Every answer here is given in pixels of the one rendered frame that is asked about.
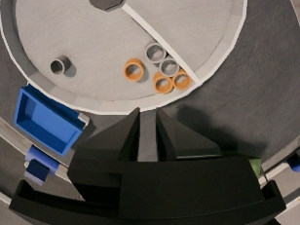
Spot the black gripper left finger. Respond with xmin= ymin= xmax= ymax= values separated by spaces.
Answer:
xmin=72 ymin=107 xmax=140 ymax=162

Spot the white round turntable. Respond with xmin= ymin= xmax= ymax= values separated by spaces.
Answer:
xmin=0 ymin=0 xmax=247 ymax=115

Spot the blue open tray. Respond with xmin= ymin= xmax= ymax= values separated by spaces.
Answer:
xmin=14 ymin=83 xmax=85 ymax=157

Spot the grey metal bushing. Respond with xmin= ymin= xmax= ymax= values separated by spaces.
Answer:
xmin=159 ymin=55 xmax=179 ymax=77
xmin=145 ymin=41 xmax=166 ymax=63
xmin=50 ymin=55 xmax=70 ymax=76

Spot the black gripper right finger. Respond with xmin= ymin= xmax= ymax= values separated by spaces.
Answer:
xmin=155 ymin=107 xmax=224 ymax=162

